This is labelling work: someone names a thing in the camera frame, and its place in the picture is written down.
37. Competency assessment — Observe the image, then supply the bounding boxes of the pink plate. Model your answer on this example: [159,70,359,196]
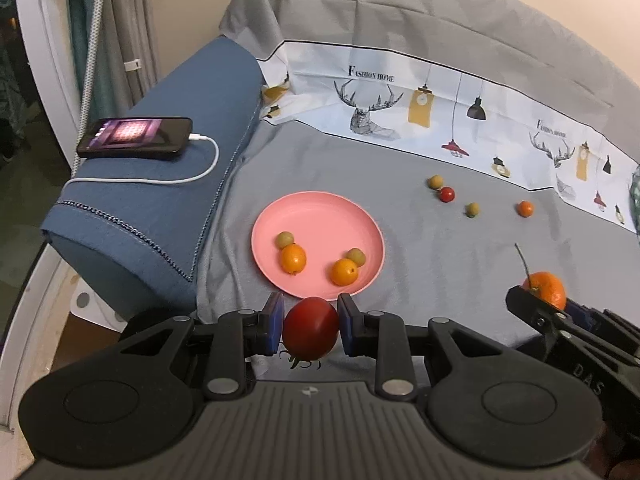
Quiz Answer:
[251,191,386,300]

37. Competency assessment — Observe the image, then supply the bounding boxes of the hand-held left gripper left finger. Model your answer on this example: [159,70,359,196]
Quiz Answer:
[117,292,287,401]

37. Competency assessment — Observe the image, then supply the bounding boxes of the white charging cable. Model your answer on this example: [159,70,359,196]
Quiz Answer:
[64,133,220,188]

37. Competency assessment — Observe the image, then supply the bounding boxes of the grey printed sheet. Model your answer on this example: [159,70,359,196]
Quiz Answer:
[192,0,640,396]

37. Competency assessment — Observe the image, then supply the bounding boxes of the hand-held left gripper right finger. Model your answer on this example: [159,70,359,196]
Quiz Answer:
[337,292,506,401]

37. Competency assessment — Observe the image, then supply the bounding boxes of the orange kumquat with stem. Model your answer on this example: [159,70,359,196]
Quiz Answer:
[515,243,567,311]

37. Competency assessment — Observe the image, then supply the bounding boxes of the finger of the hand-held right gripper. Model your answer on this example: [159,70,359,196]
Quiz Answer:
[506,285,568,346]
[565,299,640,348]

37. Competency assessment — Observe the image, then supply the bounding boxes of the white plastic object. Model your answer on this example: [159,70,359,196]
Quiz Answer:
[70,282,128,333]

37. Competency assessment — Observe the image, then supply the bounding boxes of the white round frame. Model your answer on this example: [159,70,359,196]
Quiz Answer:
[0,0,86,431]

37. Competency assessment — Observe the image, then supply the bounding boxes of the grey curtain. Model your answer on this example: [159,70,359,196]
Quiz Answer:
[102,0,161,116]

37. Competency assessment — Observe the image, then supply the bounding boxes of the teal curtain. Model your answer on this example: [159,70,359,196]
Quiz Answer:
[65,0,121,126]

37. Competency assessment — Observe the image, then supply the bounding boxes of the green patterned cloth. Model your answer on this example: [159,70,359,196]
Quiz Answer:
[631,164,640,233]

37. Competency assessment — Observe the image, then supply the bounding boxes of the blue sofa armrest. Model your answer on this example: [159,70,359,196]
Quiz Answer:
[41,36,265,311]

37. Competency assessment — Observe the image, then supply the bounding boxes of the patterned hanging cloth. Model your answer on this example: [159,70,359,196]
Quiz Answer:
[0,0,36,136]

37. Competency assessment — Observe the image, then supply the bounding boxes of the braided steamer hose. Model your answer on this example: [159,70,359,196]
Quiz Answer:
[70,0,108,176]

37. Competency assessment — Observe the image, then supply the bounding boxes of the black smartphone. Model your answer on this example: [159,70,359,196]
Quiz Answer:
[76,116,194,161]

